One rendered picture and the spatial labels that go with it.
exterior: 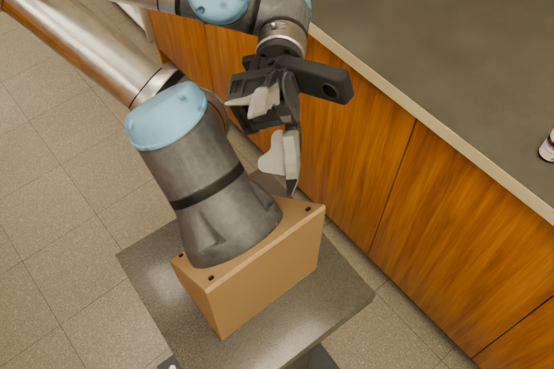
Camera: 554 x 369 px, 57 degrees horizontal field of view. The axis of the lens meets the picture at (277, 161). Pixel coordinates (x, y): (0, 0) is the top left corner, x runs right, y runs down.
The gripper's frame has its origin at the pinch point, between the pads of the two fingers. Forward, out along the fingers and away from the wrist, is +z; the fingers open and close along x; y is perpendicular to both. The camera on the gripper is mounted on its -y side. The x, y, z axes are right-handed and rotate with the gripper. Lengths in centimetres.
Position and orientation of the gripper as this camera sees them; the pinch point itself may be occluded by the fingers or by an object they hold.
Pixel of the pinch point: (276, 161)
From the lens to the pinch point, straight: 61.7
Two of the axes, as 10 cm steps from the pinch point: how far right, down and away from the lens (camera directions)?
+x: -3.1, -6.3, -7.1
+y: -9.4, 1.1, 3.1
